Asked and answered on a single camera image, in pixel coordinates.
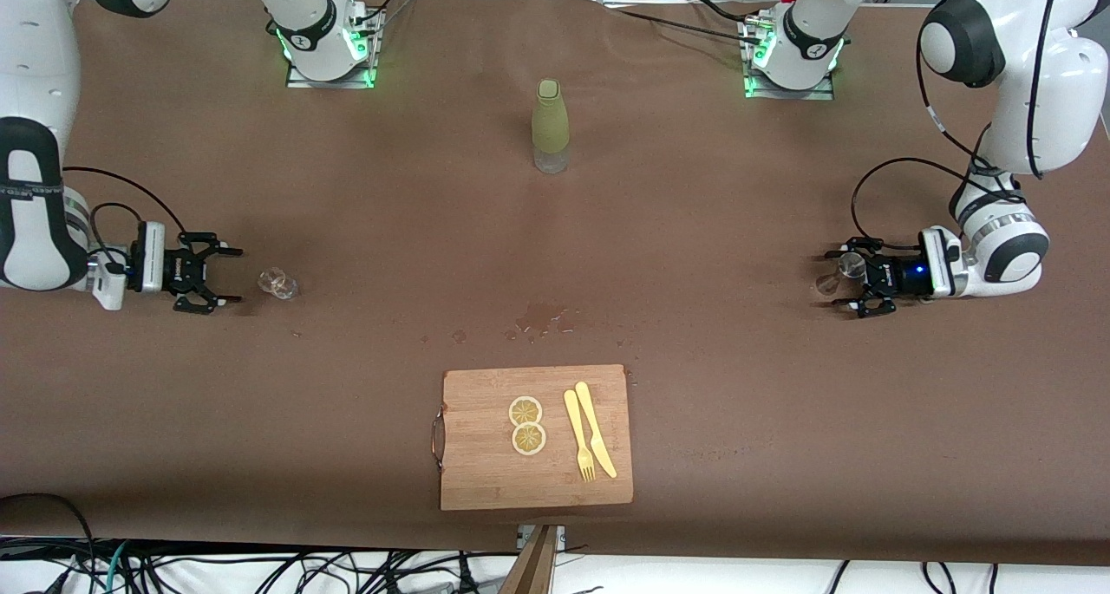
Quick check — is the shiny steel jigger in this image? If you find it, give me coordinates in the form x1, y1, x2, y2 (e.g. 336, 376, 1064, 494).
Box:
813, 251, 868, 298

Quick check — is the clear glass measuring cup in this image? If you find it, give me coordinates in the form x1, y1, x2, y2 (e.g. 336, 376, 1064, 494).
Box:
258, 267, 301, 301

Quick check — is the brown table cover sheet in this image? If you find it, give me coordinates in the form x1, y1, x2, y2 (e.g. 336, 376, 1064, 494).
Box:
0, 0, 1110, 569

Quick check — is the yellow plastic knife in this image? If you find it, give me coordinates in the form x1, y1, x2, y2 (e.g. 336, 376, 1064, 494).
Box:
575, 382, 618, 480

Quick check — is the yellow plastic fork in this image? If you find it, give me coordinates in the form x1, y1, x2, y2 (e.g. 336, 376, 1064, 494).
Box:
564, 389, 597, 483

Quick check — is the liquid spill puddle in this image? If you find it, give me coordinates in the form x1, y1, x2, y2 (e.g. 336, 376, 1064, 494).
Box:
506, 303, 579, 341

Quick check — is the wooden cutting board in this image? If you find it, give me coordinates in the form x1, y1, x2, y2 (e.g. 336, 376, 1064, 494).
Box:
431, 364, 634, 512

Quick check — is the green sleeved glass bottle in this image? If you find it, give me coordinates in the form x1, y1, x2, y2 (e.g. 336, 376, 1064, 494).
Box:
532, 79, 571, 175

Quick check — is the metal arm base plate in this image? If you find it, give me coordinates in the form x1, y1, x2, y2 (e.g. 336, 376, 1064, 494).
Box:
284, 3, 381, 90
740, 13, 839, 101

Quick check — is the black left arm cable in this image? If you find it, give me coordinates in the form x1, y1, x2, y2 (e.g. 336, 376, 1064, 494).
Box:
1025, 0, 1064, 180

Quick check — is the teal cable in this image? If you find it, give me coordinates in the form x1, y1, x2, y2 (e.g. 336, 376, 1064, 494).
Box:
102, 540, 133, 594

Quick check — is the small metal bracket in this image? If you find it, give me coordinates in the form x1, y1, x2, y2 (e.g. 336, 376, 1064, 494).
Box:
517, 525, 567, 552

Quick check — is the brown wooden post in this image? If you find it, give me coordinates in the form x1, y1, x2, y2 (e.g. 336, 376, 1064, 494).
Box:
498, 525, 558, 594

